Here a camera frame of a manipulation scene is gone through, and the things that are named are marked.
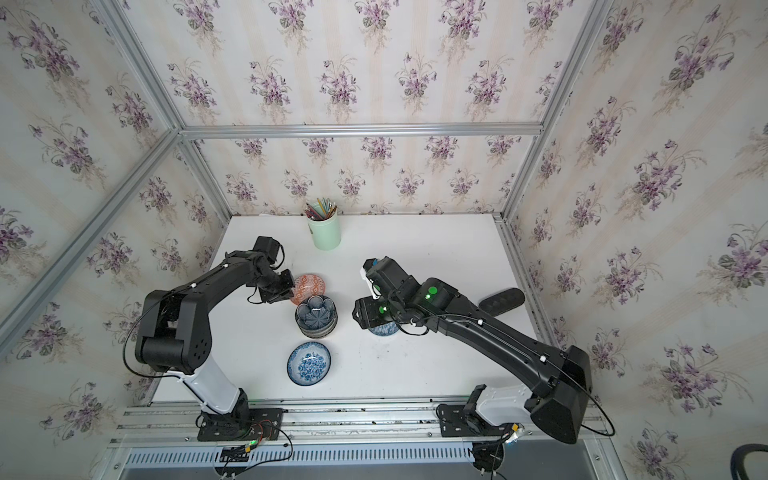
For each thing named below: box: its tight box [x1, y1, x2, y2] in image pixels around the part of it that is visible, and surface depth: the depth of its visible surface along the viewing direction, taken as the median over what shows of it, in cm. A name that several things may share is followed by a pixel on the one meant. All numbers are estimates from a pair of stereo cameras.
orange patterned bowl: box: [290, 274, 326, 305], surface depth 97 cm
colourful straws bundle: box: [304, 197, 337, 221], surface depth 106 cm
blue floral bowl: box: [286, 341, 332, 387], surface depth 83 cm
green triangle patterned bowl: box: [297, 324, 338, 339], surface depth 84 cm
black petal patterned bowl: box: [295, 295, 338, 330], surface depth 87 cm
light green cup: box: [306, 211, 341, 251], surface depth 108 cm
